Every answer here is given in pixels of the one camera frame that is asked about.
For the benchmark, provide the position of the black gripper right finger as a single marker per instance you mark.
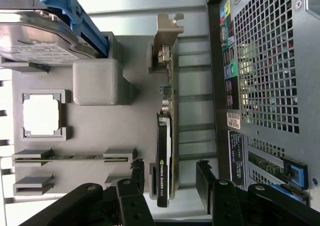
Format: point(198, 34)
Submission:
point(225, 203)

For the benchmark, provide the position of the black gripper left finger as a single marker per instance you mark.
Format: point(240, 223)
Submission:
point(75, 206)

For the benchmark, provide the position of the green RAM stick bare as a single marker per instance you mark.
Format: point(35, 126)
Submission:
point(75, 157)

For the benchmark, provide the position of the blue case latch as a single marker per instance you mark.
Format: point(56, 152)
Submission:
point(297, 173)

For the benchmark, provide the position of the grey plastic parts rack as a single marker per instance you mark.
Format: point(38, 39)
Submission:
point(100, 130)

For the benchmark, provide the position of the white barcode sticker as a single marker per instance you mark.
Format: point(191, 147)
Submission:
point(233, 120)

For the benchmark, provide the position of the silver CPU chip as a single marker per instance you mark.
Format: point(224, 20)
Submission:
point(41, 115)

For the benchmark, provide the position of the open dark PC case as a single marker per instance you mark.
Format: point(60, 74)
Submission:
point(307, 110)

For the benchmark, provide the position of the silver hard disk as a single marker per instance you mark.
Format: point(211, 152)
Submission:
point(37, 35)

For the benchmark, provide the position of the blue disk carrier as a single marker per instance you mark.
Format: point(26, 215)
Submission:
point(75, 10)

